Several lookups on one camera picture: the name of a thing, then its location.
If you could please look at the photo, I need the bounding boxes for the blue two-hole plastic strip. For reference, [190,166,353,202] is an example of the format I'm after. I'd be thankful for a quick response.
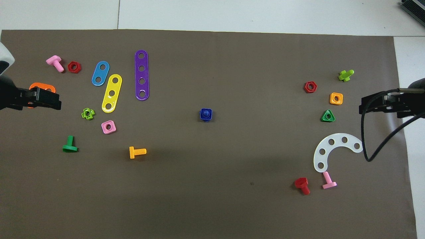
[91,61,110,87]

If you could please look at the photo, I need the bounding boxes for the red hexagon-head plastic bolt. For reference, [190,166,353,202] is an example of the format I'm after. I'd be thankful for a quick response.
[294,177,311,196]

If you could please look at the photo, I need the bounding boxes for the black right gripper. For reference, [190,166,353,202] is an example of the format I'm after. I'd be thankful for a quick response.
[359,78,425,119]

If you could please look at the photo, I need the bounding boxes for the orange plastic bolt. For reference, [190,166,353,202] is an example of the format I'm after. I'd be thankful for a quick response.
[129,146,147,160]

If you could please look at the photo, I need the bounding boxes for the lime cross-head plastic bolt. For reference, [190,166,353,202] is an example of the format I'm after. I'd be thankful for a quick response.
[338,69,355,82]

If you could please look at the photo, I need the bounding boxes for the yellow three-hole plastic strip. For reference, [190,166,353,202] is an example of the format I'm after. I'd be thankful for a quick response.
[101,74,123,114]

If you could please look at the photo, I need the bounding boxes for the white curved five-hole plate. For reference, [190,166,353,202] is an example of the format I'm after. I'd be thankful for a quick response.
[313,133,364,173]

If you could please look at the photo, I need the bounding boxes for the purple four-hole plastic strip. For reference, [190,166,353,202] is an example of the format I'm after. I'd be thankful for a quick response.
[134,50,150,101]

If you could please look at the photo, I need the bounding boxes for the dark ribbed metal device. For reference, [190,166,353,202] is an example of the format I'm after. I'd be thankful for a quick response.
[400,0,425,19]

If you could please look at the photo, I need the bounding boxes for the brown table mat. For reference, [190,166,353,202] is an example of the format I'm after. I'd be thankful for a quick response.
[0,29,418,239]

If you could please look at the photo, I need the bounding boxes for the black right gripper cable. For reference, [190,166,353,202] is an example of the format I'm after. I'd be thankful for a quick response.
[361,87,425,163]

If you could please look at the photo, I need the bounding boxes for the green plastic bolt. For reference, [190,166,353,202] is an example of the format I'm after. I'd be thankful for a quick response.
[62,135,79,153]

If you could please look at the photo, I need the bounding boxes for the pink plastic bolt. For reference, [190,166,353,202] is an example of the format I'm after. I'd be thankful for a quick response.
[322,171,338,190]
[46,55,65,73]

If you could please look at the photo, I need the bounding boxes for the orange square plastic nut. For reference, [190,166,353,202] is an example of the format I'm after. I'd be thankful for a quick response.
[329,92,344,106]

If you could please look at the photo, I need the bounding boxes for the green triangular plastic nut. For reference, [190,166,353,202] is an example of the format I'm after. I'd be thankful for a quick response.
[320,109,336,123]

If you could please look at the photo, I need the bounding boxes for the pink square plastic nut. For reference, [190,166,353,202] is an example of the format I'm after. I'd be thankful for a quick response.
[101,120,117,134]

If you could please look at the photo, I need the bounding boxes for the orange heart-shaped plastic plate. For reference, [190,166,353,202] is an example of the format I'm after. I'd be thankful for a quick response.
[29,82,56,109]

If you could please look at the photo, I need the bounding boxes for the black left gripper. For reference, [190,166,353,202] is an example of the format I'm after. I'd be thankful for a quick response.
[0,75,62,111]

